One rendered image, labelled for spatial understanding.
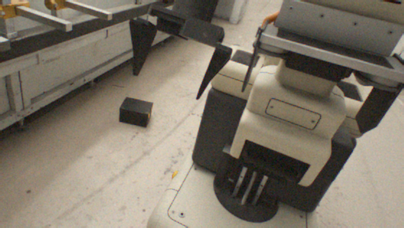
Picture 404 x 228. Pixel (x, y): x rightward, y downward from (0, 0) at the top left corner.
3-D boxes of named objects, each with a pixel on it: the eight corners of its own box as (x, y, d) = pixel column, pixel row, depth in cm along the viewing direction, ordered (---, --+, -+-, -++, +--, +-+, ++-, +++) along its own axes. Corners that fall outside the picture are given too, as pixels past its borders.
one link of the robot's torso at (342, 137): (244, 139, 100) (265, 82, 89) (322, 170, 93) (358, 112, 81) (227, 190, 78) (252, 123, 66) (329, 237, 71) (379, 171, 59)
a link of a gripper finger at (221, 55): (210, 107, 34) (236, 37, 33) (158, 87, 35) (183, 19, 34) (213, 103, 40) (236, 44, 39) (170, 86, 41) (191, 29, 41)
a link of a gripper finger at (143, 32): (159, 88, 35) (184, 19, 34) (111, 69, 36) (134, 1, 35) (171, 86, 41) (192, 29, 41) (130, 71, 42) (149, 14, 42)
